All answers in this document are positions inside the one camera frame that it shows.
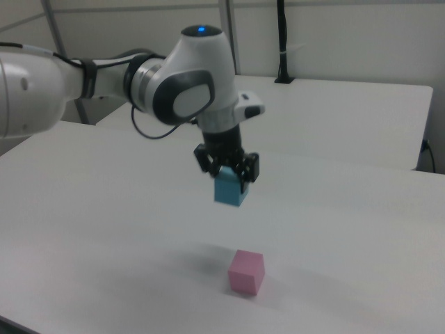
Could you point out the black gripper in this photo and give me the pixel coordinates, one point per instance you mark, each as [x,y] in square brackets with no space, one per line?
[222,142]

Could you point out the pink cube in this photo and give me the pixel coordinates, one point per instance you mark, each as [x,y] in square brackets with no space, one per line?
[245,275]

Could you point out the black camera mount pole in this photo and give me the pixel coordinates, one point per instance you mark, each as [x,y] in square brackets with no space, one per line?
[283,35]

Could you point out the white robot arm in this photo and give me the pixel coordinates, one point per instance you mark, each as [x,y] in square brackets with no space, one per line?
[201,62]

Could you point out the blue cube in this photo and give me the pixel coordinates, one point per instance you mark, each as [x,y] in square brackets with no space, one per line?
[226,191]

